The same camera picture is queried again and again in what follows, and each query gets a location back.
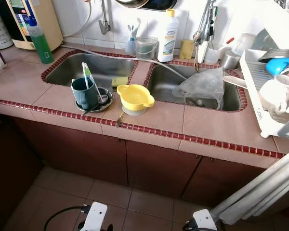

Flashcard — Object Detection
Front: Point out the steel bowl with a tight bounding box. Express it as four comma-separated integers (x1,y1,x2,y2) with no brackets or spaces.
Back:
75,87,113,113

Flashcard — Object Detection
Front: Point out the white straw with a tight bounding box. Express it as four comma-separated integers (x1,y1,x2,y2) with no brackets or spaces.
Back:
89,72,107,103

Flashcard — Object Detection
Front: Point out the teal mug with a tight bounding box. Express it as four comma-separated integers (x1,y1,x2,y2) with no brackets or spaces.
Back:
70,76,101,110

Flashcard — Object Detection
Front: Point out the green white brush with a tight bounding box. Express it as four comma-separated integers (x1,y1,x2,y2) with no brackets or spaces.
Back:
82,62,94,90

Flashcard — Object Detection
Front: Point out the chrome kitchen faucet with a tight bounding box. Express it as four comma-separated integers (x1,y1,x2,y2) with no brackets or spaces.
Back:
193,0,218,73

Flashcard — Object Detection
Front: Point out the white ceramic mug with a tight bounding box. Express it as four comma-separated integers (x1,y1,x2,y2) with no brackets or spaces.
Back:
259,74,289,116

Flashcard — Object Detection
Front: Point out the white dish rack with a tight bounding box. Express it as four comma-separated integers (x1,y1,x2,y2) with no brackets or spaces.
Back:
239,48,289,140

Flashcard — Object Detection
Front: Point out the blue bowl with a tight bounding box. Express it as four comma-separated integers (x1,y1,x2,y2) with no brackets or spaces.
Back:
265,57,289,77

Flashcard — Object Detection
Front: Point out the steel plate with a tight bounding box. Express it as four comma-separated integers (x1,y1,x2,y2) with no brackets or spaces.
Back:
258,47,289,63

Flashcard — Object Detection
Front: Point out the cream plastic drain spout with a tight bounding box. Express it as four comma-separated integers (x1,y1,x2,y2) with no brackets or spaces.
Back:
223,75,249,90

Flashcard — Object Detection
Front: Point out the white pole bundle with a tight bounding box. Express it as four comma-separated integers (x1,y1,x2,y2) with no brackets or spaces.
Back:
210,147,289,226

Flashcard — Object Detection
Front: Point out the steel cup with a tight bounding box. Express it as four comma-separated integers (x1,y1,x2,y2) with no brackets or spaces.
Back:
221,51,241,70

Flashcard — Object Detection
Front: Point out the clear plastic container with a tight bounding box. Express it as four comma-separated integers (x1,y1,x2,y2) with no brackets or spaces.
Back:
231,33,257,56

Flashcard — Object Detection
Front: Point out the clear plastic bag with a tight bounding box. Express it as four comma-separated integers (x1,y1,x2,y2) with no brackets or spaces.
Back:
172,67,225,110

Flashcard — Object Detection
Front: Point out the tan sponge block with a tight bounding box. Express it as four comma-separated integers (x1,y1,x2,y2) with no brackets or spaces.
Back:
179,39,195,60

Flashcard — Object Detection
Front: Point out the steel sink basin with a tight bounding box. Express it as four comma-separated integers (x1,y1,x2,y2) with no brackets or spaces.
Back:
144,62,248,112
41,50,139,99

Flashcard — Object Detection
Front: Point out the dark red cabinet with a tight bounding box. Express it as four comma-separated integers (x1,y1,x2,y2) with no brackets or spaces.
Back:
0,113,280,207

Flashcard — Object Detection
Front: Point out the white detergent bottle yellow cap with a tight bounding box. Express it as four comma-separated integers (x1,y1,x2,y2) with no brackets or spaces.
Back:
157,9,180,63

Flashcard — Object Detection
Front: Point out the small steel saucer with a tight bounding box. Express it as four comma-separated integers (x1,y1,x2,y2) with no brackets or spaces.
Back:
121,106,147,116

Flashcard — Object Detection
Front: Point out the clear toothbrush cup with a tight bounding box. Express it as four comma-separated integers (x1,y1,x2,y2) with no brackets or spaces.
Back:
124,36,137,55

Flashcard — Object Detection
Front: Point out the yellow sponge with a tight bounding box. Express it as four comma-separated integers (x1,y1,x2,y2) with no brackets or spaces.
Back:
111,76,129,88

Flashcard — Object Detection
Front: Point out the hanging steel pan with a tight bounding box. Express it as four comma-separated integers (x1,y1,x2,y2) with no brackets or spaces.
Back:
113,0,179,11

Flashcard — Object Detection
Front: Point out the green dish soap bottle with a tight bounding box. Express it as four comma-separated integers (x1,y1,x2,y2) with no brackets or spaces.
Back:
26,17,54,64

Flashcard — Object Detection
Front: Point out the beige water ionizer appliance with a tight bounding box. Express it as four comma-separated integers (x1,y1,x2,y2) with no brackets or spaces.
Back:
0,0,63,50

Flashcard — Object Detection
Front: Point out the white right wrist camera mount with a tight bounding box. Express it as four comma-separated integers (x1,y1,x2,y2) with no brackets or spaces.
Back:
193,209,218,231

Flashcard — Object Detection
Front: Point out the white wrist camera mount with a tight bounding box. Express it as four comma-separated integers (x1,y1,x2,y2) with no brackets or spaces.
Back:
79,202,108,231
193,209,218,231

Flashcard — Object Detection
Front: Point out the white drain hose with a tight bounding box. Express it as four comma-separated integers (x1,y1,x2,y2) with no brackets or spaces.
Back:
62,44,188,80

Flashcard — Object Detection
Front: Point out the grey wall tap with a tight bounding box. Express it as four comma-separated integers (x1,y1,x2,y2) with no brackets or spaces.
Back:
99,0,111,35

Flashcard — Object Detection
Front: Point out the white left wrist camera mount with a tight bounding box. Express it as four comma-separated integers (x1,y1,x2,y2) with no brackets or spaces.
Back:
79,202,108,231

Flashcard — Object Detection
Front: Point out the thin beige wall tube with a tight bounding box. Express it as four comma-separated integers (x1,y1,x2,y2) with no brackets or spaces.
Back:
63,0,93,39

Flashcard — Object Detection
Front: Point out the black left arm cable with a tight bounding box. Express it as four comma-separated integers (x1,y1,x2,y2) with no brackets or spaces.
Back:
43,206,90,231

